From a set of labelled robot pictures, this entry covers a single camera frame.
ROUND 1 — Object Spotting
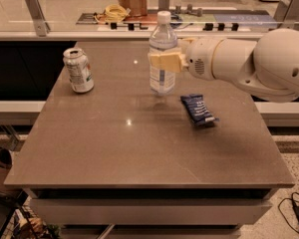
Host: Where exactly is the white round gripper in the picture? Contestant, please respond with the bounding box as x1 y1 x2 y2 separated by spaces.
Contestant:
148 38 222 81

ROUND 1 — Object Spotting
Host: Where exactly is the clear blue-label plastic bottle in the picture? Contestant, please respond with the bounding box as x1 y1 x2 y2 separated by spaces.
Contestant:
149 11 177 95

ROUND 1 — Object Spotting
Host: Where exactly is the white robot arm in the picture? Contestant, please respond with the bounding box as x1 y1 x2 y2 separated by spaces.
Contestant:
148 29 299 103

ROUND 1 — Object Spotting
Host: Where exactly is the blue rxbar blueberry wrapper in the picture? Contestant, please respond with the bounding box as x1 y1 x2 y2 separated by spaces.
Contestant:
180 94 218 126

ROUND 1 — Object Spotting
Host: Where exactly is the silver green soda can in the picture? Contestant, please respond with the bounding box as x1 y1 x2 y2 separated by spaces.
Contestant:
63 48 94 94

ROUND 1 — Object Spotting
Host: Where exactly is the white drawer under table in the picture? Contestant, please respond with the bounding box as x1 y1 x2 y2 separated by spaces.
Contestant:
30 199 271 225

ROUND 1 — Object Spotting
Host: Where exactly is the middle metal glass bracket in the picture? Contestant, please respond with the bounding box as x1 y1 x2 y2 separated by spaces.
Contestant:
157 0 169 11

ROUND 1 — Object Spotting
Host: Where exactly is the metal glass bracket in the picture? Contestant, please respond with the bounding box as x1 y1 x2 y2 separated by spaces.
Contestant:
25 0 50 37
157 0 169 11
274 0 299 31

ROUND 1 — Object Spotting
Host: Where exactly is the coiled yellow cable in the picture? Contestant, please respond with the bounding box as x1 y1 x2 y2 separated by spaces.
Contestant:
93 3 131 25

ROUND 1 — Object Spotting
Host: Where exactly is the right metal glass bracket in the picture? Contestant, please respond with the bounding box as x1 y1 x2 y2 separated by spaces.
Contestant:
274 0 299 31

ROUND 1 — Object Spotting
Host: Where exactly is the left metal glass bracket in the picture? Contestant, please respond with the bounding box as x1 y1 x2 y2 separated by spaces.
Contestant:
25 0 50 37

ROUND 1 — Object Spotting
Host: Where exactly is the wire basket with items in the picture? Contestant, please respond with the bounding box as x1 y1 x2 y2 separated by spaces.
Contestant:
0 207 62 239

